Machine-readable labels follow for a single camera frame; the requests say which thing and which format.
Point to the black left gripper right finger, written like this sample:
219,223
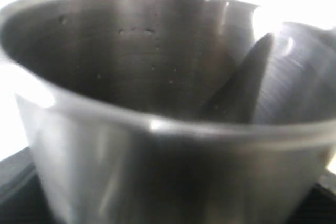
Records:
320,204

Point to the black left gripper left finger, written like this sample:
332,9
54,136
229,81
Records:
22,198

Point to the stainless steel tumbler cup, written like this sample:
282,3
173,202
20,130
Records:
170,111

